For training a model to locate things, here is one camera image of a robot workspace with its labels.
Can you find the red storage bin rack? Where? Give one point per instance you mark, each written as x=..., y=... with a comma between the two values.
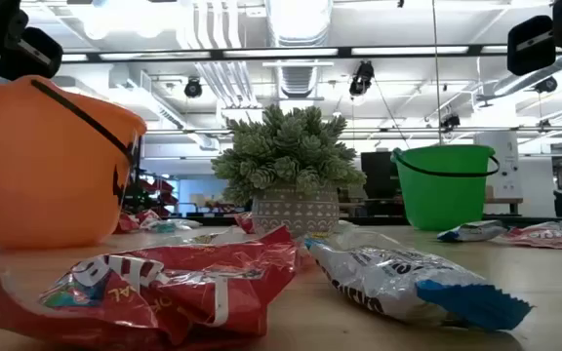
x=161, y=187

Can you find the white ventilation duct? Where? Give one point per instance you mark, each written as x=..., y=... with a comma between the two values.
x=300, y=24

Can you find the black round spotlight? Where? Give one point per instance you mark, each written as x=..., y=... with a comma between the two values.
x=193, y=89
x=450, y=122
x=361, y=78
x=547, y=85

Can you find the black beam with light strips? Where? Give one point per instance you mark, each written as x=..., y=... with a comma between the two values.
x=344, y=51

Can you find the artificial succulent in patterned pot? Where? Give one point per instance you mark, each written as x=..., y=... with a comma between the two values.
x=286, y=146

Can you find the white pipe bundle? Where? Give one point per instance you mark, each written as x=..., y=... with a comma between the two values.
x=222, y=78

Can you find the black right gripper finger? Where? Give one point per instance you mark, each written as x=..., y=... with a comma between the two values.
x=530, y=31
x=537, y=58

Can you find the green plastic bucket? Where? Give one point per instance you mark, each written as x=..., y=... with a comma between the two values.
x=442, y=200

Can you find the white pillar with sockets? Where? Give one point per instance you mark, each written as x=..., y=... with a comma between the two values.
x=510, y=161

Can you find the wooden bench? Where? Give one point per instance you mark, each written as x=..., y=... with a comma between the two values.
x=505, y=200

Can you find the black monitor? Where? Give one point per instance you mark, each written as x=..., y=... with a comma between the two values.
x=378, y=175

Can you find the orange pumpkin bucket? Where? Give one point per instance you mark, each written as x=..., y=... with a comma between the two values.
x=42, y=170

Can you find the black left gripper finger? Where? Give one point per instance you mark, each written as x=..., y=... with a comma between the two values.
x=17, y=66
x=44, y=46

